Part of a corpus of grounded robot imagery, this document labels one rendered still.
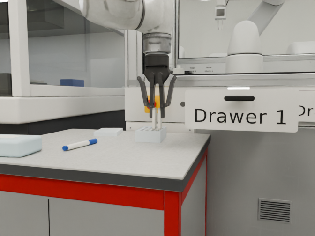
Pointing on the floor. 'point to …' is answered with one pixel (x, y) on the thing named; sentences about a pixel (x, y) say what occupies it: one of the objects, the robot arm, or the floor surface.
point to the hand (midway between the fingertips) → (157, 118)
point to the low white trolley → (107, 187)
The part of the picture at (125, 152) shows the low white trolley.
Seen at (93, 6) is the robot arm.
